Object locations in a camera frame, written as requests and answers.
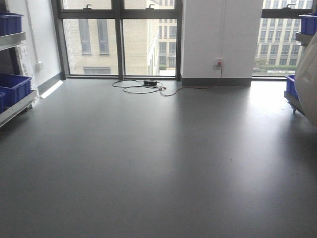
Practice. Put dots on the left metal shelf rack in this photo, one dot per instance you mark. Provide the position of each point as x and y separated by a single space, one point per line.
10 66

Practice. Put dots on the blue bin lower right shelf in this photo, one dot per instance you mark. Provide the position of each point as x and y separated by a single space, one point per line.
290 86

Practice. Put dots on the right metal shelf rack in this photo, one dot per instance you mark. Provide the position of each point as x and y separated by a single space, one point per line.
293 102

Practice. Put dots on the white wall conduit box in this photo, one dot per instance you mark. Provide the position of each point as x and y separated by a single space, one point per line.
39 66

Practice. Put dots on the blue bin upper left shelf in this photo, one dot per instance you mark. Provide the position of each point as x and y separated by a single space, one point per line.
10 23

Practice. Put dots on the white foam board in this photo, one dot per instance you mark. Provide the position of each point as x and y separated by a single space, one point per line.
25 68

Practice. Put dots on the blue bin lower left shelf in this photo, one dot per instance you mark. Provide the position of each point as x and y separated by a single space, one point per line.
15 87

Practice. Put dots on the blue bin shelf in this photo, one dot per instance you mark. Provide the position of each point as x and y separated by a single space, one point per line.
290 86
308 23
10 23
15 87

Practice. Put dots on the blue bin upper right shelf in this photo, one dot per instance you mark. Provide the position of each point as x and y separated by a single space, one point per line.
308 23

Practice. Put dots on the metal shelf rack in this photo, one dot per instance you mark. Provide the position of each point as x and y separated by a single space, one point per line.
10 66
293 102

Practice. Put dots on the wall power socket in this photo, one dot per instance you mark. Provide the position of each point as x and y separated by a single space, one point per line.
218 62

